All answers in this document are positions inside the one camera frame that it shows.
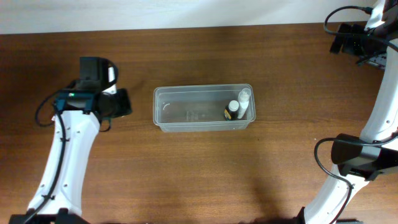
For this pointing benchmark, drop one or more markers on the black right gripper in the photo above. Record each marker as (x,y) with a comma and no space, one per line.
(347,40)

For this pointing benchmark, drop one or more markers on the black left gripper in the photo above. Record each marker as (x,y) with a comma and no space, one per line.
(123,102)

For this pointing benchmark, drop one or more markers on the dark bottle white cap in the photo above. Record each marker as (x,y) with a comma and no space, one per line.
(231,111)

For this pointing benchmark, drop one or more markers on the white squeeze bottle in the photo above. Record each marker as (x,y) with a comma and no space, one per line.
(243,100)

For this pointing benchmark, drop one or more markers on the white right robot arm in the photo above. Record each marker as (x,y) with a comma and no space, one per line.
(352,162)

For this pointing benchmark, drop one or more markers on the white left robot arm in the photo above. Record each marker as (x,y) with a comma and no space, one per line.
(79,110)

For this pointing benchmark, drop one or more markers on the clear plastic container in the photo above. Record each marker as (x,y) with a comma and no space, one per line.
(197,108)

